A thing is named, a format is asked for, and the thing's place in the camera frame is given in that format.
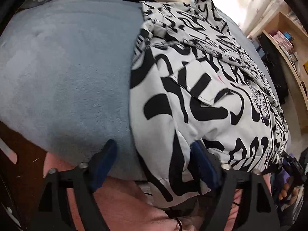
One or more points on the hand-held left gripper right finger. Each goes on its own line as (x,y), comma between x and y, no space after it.
(204,164)

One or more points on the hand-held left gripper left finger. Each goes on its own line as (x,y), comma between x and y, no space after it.
(105,160)

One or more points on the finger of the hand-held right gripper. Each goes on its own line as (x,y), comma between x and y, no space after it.
(286,157)

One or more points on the white black graffiti print jacket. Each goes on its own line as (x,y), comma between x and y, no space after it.
(204,96)

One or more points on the person's right hand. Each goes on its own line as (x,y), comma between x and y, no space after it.
(285,192)

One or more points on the purple cloth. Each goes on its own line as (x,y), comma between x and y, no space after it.
(279,180)

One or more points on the person's pink garment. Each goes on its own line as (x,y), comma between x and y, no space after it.
(125,204)

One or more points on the blue fleece bed blanket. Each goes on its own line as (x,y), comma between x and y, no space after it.
(67,77)

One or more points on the yellow cloth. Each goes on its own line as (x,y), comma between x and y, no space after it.
(305,67)

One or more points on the wooden shelf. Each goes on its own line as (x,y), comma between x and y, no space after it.
(288,62)

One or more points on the stack of pink boxes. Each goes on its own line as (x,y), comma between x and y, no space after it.
(282,42)

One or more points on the small blue box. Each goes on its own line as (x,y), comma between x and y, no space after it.
(288,35)

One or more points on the white leaf print curtain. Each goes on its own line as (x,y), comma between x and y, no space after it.
(240,2)

